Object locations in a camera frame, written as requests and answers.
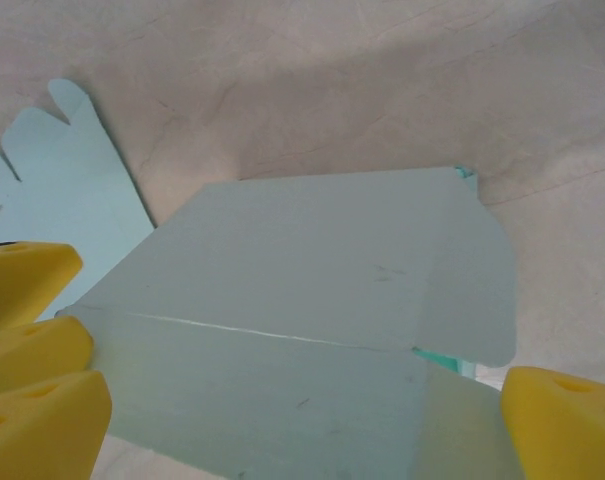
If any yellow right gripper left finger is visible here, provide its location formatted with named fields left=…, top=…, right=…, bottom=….
left=0, top=369, right=113, bottom=480

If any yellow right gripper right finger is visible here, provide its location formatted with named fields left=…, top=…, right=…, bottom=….
left=501, top=365, right=605, bottom=480

